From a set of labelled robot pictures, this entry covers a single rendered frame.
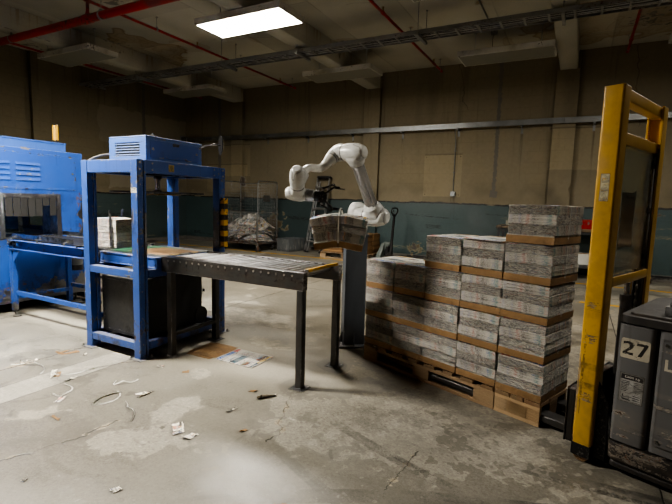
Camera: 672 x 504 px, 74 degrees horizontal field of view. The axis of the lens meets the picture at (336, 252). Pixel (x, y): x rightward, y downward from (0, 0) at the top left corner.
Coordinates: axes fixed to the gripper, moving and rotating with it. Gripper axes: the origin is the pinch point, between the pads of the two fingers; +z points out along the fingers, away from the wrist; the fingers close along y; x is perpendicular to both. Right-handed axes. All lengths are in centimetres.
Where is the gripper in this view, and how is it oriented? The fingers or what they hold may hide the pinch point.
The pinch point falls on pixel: (342, 198)
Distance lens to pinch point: 325.8
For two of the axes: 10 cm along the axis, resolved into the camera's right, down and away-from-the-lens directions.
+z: 9.9, 1.1, -0.7
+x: -0.9, 1.4, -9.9
